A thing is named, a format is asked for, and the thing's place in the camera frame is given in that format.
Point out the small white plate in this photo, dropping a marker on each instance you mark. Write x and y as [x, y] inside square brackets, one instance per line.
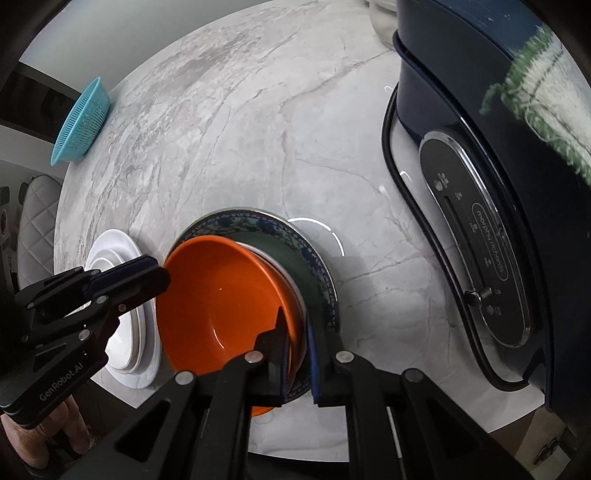
[124, 346]

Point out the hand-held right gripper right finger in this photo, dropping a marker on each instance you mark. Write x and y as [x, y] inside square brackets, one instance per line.
[315, 365]

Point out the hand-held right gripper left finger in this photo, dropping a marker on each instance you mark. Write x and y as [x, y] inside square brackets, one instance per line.
[277, 362]

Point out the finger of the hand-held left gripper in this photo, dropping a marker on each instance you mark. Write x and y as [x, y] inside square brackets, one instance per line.
[138, 264]
[147, 282]

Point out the green floral bowl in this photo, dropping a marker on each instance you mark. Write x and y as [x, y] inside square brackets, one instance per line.
[318, 268]

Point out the white bowl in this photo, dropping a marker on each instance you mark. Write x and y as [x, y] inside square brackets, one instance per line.
[291, 278]

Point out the blue plastic strainer basket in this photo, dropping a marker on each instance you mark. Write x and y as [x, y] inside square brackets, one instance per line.
[83, 124]

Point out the dark blue kitchen appliance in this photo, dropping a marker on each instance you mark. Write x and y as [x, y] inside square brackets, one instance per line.
[461, 69]

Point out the orange bowl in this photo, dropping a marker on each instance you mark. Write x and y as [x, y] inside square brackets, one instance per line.
[221, 286]

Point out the green and white cloth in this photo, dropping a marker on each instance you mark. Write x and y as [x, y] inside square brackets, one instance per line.
[545, 101]

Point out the person's left hand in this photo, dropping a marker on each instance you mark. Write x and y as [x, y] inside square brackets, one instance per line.
[74, 424]

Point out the large white plate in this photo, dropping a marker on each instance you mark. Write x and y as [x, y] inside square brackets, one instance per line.
[115, 237]

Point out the grey quilted chair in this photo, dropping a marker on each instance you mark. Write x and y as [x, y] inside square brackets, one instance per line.
[37, 221]

